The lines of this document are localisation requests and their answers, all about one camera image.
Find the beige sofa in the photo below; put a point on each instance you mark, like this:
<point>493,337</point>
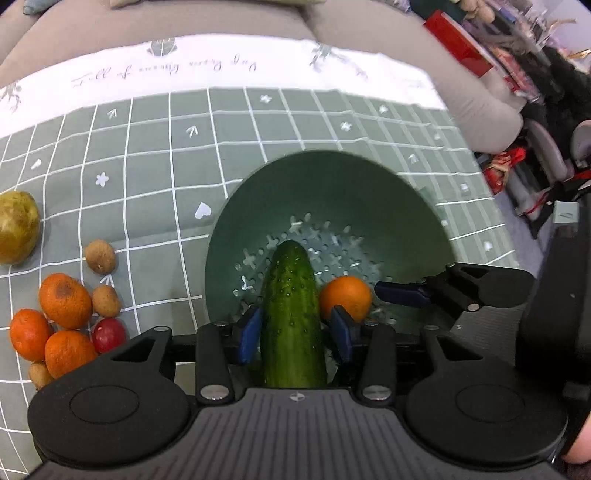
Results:
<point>207,23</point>

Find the person's right hand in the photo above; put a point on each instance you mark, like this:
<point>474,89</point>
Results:
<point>581,443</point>

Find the green cucumber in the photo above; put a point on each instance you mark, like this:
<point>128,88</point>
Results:
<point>293,314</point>

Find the red box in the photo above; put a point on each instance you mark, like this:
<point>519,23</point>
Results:
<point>461,46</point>

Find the green checked tablecloth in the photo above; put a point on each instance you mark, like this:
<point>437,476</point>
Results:
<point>161,152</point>

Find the yellow-green pear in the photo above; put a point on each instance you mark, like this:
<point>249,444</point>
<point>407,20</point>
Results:
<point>16,226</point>

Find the green colander bowl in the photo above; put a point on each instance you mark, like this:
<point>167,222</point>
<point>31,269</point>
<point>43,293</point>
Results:
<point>323,194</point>

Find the brown-spotted orange mandarin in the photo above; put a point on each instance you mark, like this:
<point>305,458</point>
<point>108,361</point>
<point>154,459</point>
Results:
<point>64,300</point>

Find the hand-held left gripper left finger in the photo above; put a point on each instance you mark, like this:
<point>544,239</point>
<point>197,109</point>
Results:
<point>249,334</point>

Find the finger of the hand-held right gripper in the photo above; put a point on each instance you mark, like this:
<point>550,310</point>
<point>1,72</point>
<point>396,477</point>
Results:
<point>401,294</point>

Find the blue printed pillow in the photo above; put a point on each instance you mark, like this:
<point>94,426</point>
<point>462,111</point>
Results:
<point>39,4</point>

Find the red patterned bag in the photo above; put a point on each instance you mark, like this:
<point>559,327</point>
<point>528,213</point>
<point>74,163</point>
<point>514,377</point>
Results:
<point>501,168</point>

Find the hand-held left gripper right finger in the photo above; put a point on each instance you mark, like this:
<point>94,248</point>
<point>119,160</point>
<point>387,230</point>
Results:
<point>341,339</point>

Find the grey chair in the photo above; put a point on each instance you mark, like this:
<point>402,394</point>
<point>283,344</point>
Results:
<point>547,152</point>

